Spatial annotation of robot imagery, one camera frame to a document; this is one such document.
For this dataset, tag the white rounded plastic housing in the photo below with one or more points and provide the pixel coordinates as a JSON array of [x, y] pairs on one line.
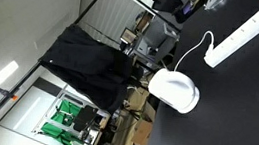
[[174, 88]]

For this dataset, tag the black office chair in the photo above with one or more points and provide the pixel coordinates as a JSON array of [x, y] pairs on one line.
[[164, 1]]

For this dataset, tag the long black frame pole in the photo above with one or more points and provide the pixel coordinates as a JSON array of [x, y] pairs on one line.
[[24, 77]]

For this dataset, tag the white corrugated wall panel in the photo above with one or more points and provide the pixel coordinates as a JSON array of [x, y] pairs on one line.
[[117, 13]]

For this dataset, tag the green cloth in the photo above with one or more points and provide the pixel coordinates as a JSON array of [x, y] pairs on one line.
[[67, 108]]

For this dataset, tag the black backdrop cloth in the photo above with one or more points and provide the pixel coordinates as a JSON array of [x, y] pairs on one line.
[[87, 63]]

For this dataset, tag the aluminium frame rack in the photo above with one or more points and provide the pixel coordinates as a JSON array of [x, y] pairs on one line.
[[63, 91]]

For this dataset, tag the brown cardboard box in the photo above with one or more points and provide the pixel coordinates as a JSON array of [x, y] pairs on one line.
[[141, 133]]

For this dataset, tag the black clamp with orange tip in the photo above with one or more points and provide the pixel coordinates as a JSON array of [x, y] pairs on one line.
[[5, 92]]

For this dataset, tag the clear plastic container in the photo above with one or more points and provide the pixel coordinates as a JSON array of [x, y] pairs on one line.
[[214, 1]]

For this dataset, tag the grey machine cabinet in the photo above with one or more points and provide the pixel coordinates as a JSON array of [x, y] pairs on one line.
[[156, 32]]

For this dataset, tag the white power strip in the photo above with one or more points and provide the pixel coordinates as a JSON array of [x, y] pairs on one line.
[[242, 34]]

